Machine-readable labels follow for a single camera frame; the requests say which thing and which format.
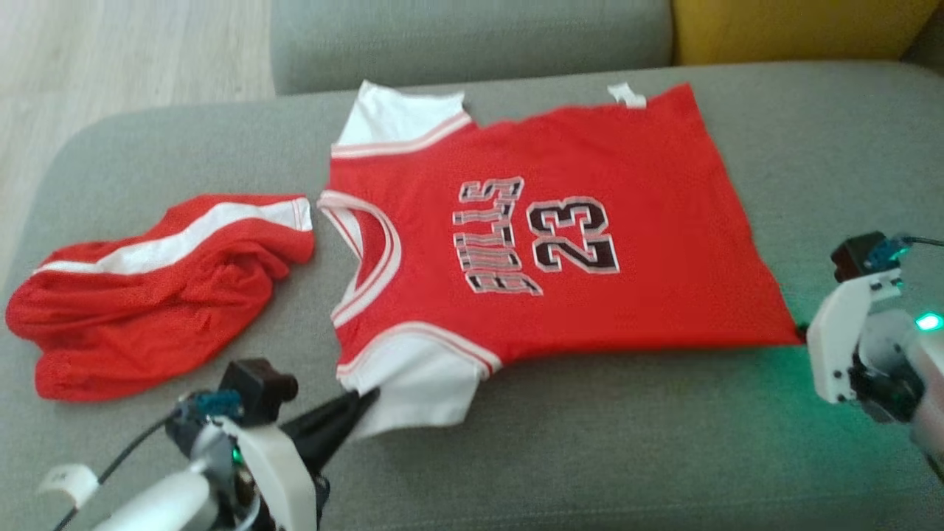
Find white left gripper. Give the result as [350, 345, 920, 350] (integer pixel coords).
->
[210, 389, 381, 531]

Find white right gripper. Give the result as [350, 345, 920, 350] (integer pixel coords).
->
[795, 269, 923, 425]

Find red Bulls 23 jersey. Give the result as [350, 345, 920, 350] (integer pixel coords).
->
[317, 80, 806, 440]

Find red shorts with white stripe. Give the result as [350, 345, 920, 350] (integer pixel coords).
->
[6, 193, 316, 403]

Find large grey sofa seat cushion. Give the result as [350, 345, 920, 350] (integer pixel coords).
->
[0, 60, 944, 531]

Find wide yellow sofa back cushion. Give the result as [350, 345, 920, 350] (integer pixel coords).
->
[673, 0, 941, 66]

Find white cable label tag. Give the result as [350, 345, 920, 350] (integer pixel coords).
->
[37, 463, 98, 510]

